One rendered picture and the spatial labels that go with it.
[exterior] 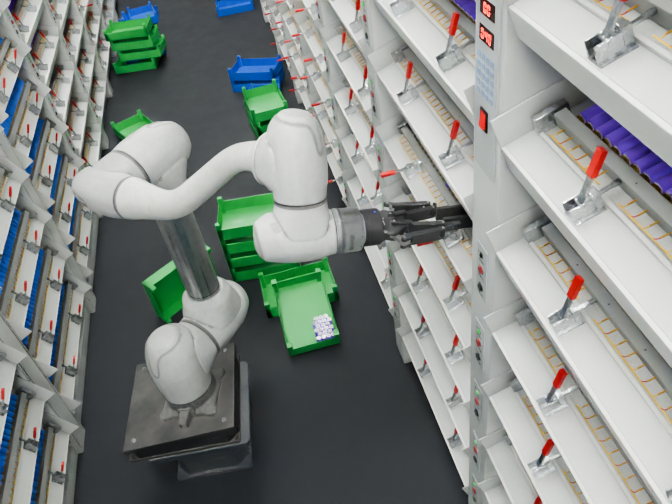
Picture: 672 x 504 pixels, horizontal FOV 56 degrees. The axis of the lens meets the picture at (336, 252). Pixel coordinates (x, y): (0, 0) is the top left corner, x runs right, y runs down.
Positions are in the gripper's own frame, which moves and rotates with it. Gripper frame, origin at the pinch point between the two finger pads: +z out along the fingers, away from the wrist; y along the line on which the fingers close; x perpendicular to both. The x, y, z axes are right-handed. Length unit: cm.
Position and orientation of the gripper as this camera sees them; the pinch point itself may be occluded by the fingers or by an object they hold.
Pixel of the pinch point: (455, 217)
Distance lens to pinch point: 132.1
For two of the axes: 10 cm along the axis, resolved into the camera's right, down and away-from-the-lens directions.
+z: 9.7, -1.2, 2.0
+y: 2.3, 6.3, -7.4
